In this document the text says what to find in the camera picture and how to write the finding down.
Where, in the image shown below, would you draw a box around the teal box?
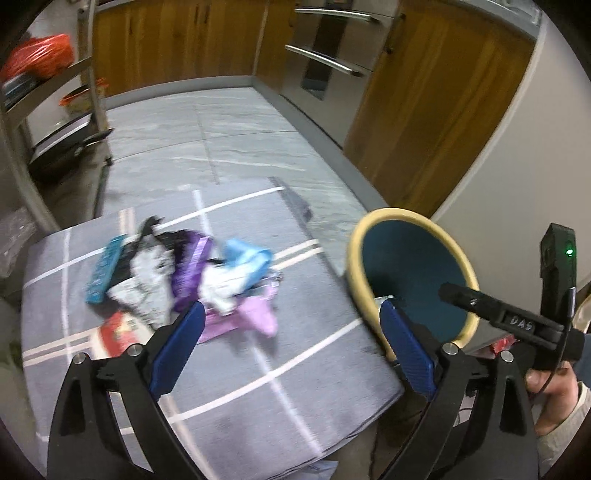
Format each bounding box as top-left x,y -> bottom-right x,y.
85,235 -> 128,305

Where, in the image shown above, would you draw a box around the white tissue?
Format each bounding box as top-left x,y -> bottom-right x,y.
198,264 -> 249,316

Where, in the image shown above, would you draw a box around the purple snack wrapper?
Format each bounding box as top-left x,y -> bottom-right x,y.
171,231 -> 213,313

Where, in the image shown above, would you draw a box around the pink plastic wrapper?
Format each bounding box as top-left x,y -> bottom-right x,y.
198,287 -> 279,343

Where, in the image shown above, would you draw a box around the black plastic bag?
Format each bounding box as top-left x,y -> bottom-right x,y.
121,216 -> 191,260

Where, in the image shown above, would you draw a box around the light blue plastic wrapper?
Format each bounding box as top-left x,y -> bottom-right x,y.
223,238 -> 273,295

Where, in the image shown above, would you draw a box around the wooden kitchen cabinets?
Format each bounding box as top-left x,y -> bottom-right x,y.
90,1 -> 542,216

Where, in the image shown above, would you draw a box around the person's right hand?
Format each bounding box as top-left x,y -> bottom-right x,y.
525,361 -> 579,437

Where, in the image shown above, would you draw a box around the blue bin with yellow rim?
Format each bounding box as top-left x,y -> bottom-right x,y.
345,208 -> 480,362

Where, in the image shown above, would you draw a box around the black baking tray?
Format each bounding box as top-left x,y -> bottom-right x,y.
28,114 -> 113,181

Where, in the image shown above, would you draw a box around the orange lidded snack jar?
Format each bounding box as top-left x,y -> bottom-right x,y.
59,78 -> 109,116

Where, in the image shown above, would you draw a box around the stainless steel shelf rack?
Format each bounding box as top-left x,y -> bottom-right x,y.
1,1 -> 112,235

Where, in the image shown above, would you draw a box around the red plastic bag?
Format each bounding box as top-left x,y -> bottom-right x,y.
1,33 -> 74,82

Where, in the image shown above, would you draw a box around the stainless oven with handles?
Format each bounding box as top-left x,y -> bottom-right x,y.
281,0 -> 400,146

